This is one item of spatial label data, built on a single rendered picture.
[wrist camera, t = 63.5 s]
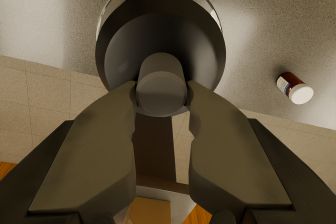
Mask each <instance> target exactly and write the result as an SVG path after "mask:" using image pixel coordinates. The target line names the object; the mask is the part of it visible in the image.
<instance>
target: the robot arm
mask: <svg viewBox="0 0 336 224"><path fill-rule="evenodd" d="M137 83H138V82H137V81H133V80H130V81H127V82H125V83H124V84H122V85H120V86H119V87H117V88H115V89H114V90H112V91H110V92H109V93H107V94H105V95H104V96H102V97H100V98H99V99H97V100H96V101H94V102H93V103H91V104H90V105H89V106H88V107H86V108H85V109H84V110H83V111H82V112H81V113H80V114H79V115H78V116H77V117H76V118H75V119H74V120H65V121H64V122H63V123H62V124H61V125H59V126H58V127H57V128H56V129H55V130H54V131H53V132H52V133H51V134H50V135H49V136H47V137H46V138H45V139H44V140H43V141H42V142H41V143H40V144H39V145H38V146H37V147H35V148H34V149H33V150H32V151H31V152H30V153H29V154H28V155H27V156H26V157H25V158H24V159H22V160H21V161H20V162H19V163H18V164H17V165H16V166H15V167H14V168H13V169H12V170H10V171H9V172H8V173H7V174H6V175H5V176H4V177H3V178H2V179H1V180H0V224H116V223H115V221H114V219H113V217H114V216H115V215H117V214H118V213H119V212H120V211H122V210H123V209H124V208H126V207H127V206H128V205H130V204H131V203H132V202H133V200H134V199H135V197H136V166H135V157H134V147H133V143H132V142H131V140H130V139H129V138H130V137H131V135H132V134H133V133H134V131H135V122H134V111H135V110H136V108H137V107H139V106H140V105H139V104H138V101H137V99H136V88H137ZM185 84H186V88H187V99H186V101H185V104H184V105H183V106H184V107H186V108H187V109H188V110H189V112H190V115H189V127H188V129H189V131H190V132H191V133H192V135H193V136H194V138H195V139H194V140H193V141H192V142H191V149H190V159H189V169H188V186H189V196H190V198H191V199H192V200H193V201H194V202H195V203H196V204H197V205H199V206H200V207H202V208H203V209H205V210H206V211H207V212H209V213H210V214H212V217H211V219H210V222H209V224H336V195H335V194H334V193H333V192H332V190H331V189H330V188H329V187H328V186H327V185H326V184H325V183H324V181H323V180H322V179H321V178H320V177H319V176H318V175H317V174H316V173H315V172H314V171H313V170H312V169H311V168H310V167H309V166H308V165H307V164H305V163H304V162H303V161H302V160H301V159H300V158H299V157H298V156H297V155H296V154H294V153H293V152H292V151H291V150H290V149H289V148H288V147H287V146H286V145H285V144H283V143H282V142H281V141H280V140H279V139H278V138H277V137H276V136H275V135H274V134H272V133H271V132H270V131H269V130H268V129H267V128H266V127H265V126H264V125H263V124H261V123H260V122H259V121H258V120H257V119H256V118H248V117H247V116H246V115H244V114H243V113H242V112H241V111H240V110H239V109H238V108H237V107H236V106H234V105H233V104H232V103H231V102H229V101H228V100H226V99H225V98H223V97H222V96H220V95H218V94H217V93H215V92H213V91H211V90H210V89H208V88H206V87H205V86H203V85H201V84H199V83H198V82H196V81H194V80H189V81H186V82H185Z"/></svg>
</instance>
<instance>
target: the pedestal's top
mask: <svg viewBox="0 0 336 224"><path fill-rule="evenodd" d="M135 196H136V197H142V198H148V199H155V200H162V201H169V202H170V208H171V224H182V223H183V222H184V220H185V219H186V218H187V216H188V215H189V214H190V212H191V211H192V210H193V208H194V207H195V206H196V203H195V202H194V201H193V200H192V199H191V197H190V194H189V185H188V184H184V183H179V182H174V181H168V180H163V179H158V178H153V177H148V176H143V175H138V174H136V195H135ZM129 206H130V205H128V206H127V207H126V208H124V209H123V210H122V211H120V212H119V213H118V214H116V215H115V216H114V217H113V219H114V222H115V224H123V222H124V219H125V216H126V214H127V211H128V208H129Z"/></svg>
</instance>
